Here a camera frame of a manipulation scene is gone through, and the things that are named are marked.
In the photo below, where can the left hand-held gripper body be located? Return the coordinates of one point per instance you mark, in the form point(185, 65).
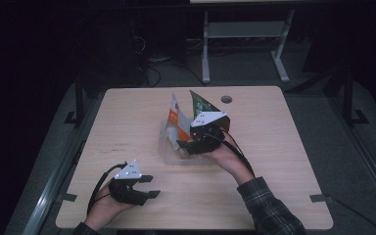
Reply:
point(127, 192)

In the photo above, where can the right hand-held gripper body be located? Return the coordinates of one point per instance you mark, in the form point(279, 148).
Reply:
point(207, 140)

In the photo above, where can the clear plastic container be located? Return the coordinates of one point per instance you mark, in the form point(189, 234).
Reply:
point(182, 159)

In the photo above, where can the orange and white food packet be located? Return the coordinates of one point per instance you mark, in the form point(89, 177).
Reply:
point(176, 116)

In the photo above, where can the green and gold seasoning packet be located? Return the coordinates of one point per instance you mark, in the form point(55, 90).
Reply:
point(200, 104)

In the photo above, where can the person's right hand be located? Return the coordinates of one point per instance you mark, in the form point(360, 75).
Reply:
point(230, 160)

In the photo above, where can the person's left hand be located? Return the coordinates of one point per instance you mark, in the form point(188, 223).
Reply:
point(101, 209)

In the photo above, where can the black metal stand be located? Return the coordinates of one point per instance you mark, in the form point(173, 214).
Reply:
point(79, 104)
point(348, 98)

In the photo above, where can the grey metal table bracket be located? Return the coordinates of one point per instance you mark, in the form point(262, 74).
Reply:
point(321, 198)
point(67, 197)

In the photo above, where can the white metal table frame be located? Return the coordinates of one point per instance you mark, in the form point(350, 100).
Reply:
point(246, 29)

